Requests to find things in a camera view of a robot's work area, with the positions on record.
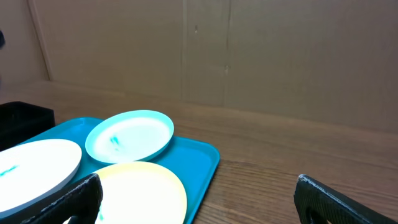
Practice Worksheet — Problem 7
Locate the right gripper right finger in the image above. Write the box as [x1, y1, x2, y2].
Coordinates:
[294, 174, 397, 224]

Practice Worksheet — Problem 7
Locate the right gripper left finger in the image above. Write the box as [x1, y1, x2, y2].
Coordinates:
[20, 174, 103, 224]

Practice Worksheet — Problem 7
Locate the yellow-green plate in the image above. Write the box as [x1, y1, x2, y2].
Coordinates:
[87, 161, 188, 224]

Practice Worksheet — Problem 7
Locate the pink plate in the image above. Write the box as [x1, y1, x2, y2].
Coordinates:
[1, 139, 82, 218]

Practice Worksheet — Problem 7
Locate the light blue plate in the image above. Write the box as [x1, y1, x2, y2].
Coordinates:
[85, 110, 175, 164]

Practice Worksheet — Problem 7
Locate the black plastic tray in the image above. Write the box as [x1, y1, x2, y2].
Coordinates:
[1, 101, 55, 151]

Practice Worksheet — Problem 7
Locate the teal plastic tray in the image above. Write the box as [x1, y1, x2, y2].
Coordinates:
[24, 117, 220, 224]

